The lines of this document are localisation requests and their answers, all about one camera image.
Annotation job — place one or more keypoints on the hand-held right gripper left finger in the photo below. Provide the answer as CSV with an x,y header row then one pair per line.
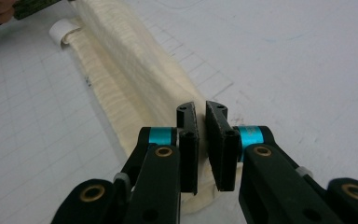
x,y
188,155

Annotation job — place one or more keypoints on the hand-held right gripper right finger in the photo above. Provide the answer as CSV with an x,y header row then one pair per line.
x,y
223,149

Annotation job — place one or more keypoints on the cream cloth with orange spot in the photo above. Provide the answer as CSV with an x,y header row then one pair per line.
x,y
130,77

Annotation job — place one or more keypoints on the white grid mat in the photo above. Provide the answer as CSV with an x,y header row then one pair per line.
x,y
292,77

